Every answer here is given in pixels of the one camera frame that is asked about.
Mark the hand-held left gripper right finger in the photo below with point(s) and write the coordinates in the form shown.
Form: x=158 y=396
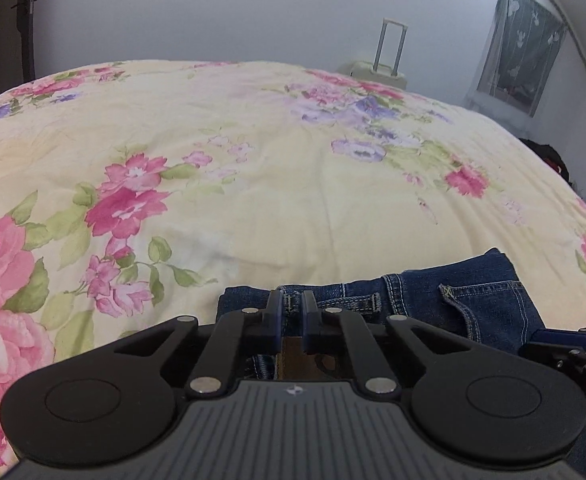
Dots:
x=309 y=325

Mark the grey patterned curtain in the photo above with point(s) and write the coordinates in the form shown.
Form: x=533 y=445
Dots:
x=520 y=50

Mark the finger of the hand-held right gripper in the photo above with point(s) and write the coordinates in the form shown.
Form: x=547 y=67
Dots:
x=555 y=339

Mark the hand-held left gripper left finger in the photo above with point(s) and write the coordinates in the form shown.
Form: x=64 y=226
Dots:
x=274 y=325

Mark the blue denim pants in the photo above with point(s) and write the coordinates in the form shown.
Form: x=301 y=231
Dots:
x=473 y=295

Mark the floral yellow blanket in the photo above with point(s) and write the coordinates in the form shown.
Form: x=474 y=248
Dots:
x=273 y=160

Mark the dark bag by wall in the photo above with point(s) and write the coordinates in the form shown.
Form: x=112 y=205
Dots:
x=548 y=160

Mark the cream suitcase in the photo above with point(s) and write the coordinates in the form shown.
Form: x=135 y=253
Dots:
x=380 y=72

